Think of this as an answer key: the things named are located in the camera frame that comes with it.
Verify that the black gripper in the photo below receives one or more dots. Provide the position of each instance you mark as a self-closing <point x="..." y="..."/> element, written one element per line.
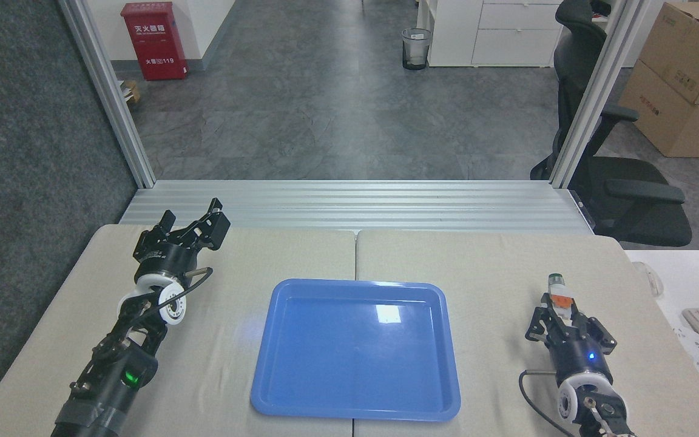
<point x="166" y="260"/>
<point x="583" y="358"/>

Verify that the white orange switch part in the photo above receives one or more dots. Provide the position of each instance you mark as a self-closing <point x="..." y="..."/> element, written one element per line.
<point x="559" y="294"/>

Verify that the blue plastic tray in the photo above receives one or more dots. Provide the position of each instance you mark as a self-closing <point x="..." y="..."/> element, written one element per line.
<point x="355" y="358"/>

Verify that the white computer mouse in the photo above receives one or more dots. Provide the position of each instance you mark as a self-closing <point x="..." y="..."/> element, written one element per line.
<point x="650" y="279"/>

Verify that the white power strip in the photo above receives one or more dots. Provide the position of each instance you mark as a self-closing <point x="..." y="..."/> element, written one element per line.
<point x="698" y="355"/>

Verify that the black office chair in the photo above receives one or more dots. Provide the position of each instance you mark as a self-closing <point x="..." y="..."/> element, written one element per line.
<point x="628" y="194"/>

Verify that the small paper carton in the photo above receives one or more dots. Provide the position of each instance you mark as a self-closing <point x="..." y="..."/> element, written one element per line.
<point x="130" y="91"/>

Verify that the red fire extinguisher box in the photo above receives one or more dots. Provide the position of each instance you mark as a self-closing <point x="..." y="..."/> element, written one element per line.
<point x="154" y="42"/>

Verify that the large cardboard box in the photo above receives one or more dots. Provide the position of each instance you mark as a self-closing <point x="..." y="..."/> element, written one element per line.
<point x="665" y="121"/>

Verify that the black mesh trash bin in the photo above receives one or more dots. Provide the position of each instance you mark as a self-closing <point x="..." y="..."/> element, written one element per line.
<point x="416" y="51"/>

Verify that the white drawer cabinet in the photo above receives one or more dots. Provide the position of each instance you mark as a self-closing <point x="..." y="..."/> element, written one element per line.
<point x="507" y="36"/>

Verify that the small cardboard box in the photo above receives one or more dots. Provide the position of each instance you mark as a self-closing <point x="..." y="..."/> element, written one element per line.
<point x="689" y="48"/>

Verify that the silver aluminium post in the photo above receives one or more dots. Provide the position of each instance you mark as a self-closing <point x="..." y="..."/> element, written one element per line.
<point x="113" y="97"/>
<point x="598" y="91"/>

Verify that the silver aluminium rail platform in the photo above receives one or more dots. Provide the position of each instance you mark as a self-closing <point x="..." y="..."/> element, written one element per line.
<point x="355" y="206"/>

